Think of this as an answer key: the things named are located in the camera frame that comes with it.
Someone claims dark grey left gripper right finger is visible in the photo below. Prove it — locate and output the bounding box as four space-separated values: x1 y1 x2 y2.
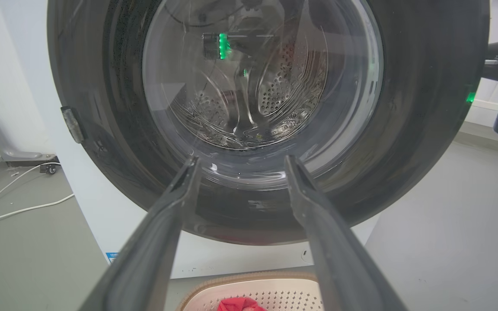
284 155 406 311

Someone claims thin white floor cable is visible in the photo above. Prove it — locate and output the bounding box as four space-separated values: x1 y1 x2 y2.
0 194 75 228
0 162 61 222

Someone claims grey door latch handle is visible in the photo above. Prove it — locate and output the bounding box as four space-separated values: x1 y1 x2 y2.
61 106 86 144

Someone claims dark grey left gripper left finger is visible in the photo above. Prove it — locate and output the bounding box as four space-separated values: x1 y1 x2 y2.
78 156 201 311

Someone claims red cloth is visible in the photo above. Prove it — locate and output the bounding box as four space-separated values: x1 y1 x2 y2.
217 297 267 311

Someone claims white stand base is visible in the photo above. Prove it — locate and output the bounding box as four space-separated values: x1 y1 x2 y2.
0 78 57 162

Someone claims beige perforated laundry basket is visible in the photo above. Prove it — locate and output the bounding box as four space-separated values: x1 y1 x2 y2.
178 272 324 311

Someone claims dark round washing machine door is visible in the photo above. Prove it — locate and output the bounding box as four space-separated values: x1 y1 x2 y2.
47 0 490 246

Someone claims white washing machine body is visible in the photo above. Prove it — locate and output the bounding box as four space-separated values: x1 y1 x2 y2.
0 0 380 279

